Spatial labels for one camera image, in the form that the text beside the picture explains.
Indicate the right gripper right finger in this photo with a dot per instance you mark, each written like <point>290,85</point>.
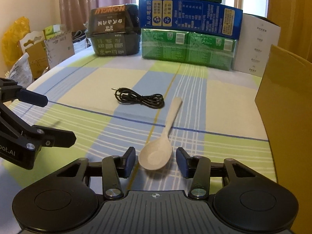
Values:
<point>196,168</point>

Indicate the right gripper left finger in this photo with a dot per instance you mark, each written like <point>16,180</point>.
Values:
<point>114,168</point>

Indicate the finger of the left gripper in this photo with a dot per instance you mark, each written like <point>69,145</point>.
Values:
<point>10,91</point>
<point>51,137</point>

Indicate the beige plastic spoon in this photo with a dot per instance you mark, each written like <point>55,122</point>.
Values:
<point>156,154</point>

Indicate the yellow plastic bag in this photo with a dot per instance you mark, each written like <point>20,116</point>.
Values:
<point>10,41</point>

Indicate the brown cardboard hang packaging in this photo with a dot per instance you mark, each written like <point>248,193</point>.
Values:
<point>34,45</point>

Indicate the checked blue green tablecloth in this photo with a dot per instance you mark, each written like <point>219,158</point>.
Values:
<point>113,103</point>

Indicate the white paper envelope bag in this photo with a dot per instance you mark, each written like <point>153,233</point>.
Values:
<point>59,48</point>

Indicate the brown cardboard box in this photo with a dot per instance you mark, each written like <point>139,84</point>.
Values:
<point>284,104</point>

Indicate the green wrapped tissue pack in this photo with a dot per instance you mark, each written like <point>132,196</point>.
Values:
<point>188,47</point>

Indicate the black Hongli food container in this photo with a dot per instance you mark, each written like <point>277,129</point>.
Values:
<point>114,30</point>

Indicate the tall white box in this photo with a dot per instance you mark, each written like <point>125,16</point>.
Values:
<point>257,36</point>

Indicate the blue carton box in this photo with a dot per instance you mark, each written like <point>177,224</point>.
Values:
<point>191,15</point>

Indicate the brown curtain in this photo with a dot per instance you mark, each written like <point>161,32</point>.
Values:
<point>294,18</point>

